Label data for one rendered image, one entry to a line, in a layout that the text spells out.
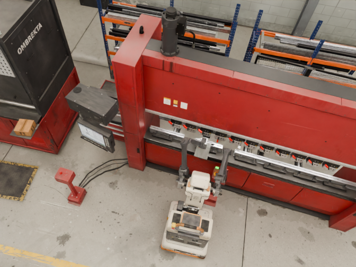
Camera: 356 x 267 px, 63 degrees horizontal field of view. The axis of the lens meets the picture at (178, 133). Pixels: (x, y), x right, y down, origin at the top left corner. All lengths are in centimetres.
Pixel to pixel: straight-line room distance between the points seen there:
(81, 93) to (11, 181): 242
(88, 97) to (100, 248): 223
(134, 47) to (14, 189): 306
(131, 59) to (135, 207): 241
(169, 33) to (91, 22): 484
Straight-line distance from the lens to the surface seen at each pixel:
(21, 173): 527
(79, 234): 462
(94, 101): 318
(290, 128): 348
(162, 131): 407
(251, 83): 300
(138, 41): 326
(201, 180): 331
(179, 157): 426
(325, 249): 505
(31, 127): 430
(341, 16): 785
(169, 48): 304
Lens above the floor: 433
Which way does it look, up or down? 56 degrees down
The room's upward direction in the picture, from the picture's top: 6 degrees clockwise
